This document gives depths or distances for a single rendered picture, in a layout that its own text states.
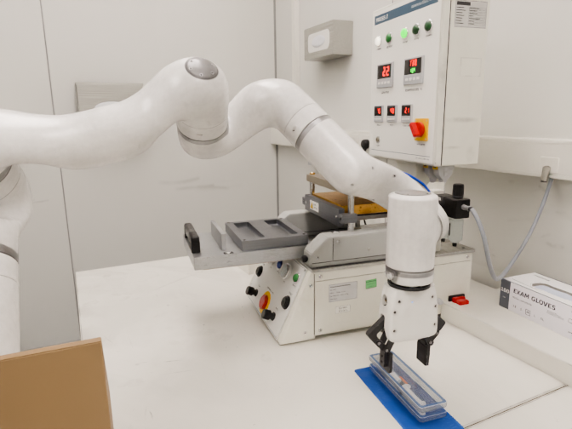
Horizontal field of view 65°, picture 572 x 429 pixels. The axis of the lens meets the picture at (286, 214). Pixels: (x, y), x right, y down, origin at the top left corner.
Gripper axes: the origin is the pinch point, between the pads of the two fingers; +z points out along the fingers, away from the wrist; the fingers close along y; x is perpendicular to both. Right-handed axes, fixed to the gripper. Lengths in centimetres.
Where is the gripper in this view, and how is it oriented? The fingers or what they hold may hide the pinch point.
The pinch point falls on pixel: (404, 358)
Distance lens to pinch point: 91.4
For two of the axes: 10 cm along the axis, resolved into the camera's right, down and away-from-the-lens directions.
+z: 0.1, 9.8, 2.1
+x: -3.0, -2.0, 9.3
